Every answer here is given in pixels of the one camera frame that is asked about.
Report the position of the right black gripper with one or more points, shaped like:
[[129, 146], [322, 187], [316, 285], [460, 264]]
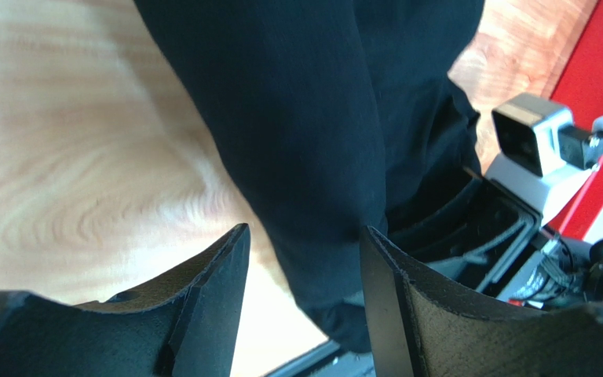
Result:
[[488, 239]]

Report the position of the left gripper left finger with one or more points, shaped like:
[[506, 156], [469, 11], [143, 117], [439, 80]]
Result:
[[182, 322]]

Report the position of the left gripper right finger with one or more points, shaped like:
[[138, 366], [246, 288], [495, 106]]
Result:
[[421, 323]]

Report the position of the black t-shirt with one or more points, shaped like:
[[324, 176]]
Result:
[[329, 116]]

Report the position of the red plastic tray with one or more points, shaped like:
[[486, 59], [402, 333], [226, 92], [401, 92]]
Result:
[[599, 104]]

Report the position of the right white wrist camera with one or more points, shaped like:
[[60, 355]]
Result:
[[545, 158]]

